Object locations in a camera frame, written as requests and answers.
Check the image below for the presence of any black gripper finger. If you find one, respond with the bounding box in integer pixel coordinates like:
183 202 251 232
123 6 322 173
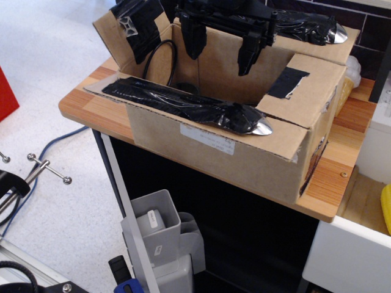
180 18 207 60
238 31 265 76

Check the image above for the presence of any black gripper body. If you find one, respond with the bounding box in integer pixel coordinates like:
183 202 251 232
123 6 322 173
175 1 277 46

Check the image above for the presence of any brown cardboard box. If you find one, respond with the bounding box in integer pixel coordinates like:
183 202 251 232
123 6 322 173
82 0 361 204

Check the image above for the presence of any black round object in box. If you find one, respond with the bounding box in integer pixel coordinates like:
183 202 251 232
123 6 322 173
173 82 200 95

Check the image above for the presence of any taped aluminium profile left flap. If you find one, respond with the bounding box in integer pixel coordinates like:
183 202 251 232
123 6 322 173
110 0 164 64

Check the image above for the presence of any taped metal spoon rear flap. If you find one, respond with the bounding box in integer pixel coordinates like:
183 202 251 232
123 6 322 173
276 10 348 46

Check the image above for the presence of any yellow sponge block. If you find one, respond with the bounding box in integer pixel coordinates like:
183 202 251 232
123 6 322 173
334 77 354 118

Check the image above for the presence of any white plastic bag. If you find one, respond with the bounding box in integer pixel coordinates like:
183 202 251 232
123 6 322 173
346 56 361 88

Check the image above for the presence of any grey plastic bin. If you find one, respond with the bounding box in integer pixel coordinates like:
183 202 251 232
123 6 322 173
130 189 181 275

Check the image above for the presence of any grey metal table leg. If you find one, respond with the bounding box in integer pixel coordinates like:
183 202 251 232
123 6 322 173
94 132 159 292

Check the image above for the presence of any red box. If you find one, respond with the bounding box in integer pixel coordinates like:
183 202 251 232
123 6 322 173
0 69 20 121

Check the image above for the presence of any yellow object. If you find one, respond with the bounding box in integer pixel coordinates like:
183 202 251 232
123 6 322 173
381 184 391 234

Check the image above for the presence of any white storage box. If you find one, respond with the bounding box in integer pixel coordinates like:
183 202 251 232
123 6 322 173
302 174 391 293

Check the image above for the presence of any metal clamp with black jaw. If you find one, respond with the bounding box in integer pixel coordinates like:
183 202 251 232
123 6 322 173
1 153 73 214

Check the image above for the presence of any grey plastic holder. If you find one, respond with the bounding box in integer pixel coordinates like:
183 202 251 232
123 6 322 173
153 212 206 292

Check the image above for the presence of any black cable inside box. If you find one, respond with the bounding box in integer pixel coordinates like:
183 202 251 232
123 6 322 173
142 39 178 86

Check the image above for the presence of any blue floor cable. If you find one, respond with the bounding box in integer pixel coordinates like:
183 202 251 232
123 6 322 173
0 125 91 237

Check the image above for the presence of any blue black tool handle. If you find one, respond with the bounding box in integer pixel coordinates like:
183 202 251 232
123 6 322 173
108 255 144 293

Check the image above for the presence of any aluminium frame rail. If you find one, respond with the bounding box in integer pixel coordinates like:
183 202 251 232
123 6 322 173
1 237 86 292

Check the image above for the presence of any black braided cable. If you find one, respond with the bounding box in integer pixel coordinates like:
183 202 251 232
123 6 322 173
0 260 39 293

